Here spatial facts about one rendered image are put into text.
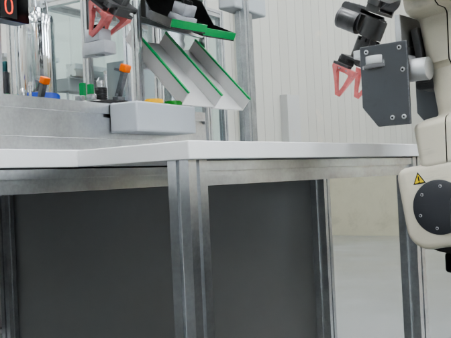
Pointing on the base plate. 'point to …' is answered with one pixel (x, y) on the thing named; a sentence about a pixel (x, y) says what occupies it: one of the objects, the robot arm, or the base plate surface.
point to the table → (236, 152)
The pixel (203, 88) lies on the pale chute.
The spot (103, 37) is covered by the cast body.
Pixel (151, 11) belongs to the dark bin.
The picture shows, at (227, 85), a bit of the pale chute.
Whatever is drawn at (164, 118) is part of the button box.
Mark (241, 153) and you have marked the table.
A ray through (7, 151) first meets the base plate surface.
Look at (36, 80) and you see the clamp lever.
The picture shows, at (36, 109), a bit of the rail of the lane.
